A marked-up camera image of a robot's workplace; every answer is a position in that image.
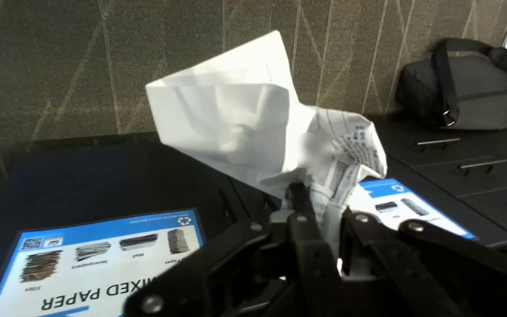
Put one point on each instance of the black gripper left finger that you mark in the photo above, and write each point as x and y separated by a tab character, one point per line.
236	275

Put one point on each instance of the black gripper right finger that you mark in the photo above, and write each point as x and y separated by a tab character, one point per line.
429	275

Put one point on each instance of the printed white tissue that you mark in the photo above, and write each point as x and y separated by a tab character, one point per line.
236	117

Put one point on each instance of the black shoulder bag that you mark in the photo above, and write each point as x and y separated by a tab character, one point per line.
475	88

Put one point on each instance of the mixed paper label down arrow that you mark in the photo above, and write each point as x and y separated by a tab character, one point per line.
417	205

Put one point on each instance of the mixed paper label up arrow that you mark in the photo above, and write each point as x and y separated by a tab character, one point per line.
100	258

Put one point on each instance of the dark counter cabinet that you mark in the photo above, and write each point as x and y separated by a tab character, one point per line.
118	176

